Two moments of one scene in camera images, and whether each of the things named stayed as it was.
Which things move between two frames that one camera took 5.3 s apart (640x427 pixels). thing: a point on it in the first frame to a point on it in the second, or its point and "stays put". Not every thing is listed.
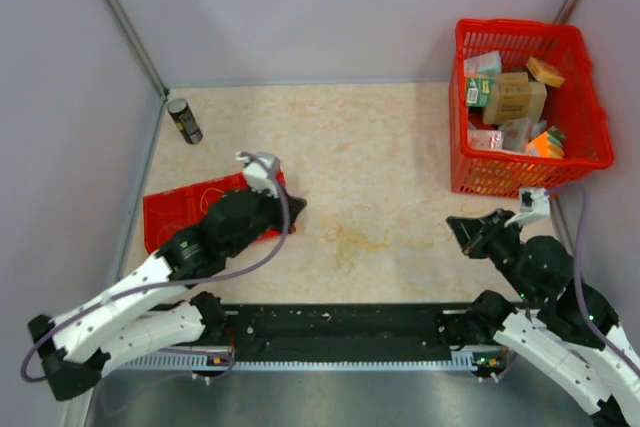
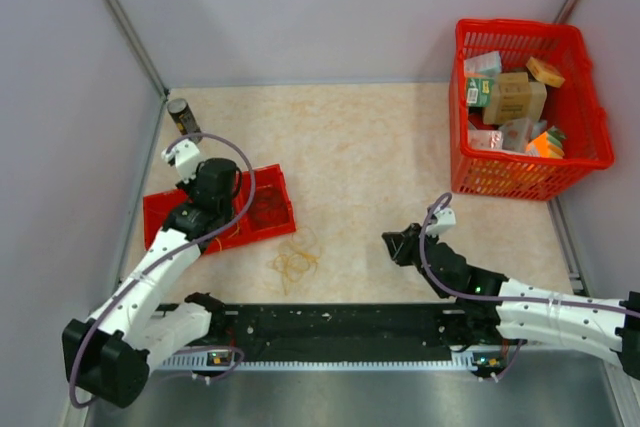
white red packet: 485,139 stays put
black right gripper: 465,229 to 401,244
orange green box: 549,144 stays put
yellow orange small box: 545,73 stays put
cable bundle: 349,240 to 297,256
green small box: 479,91 stays put
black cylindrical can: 185,120 stays put
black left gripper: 296,205 to 196,171
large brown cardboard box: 515,98 stays put
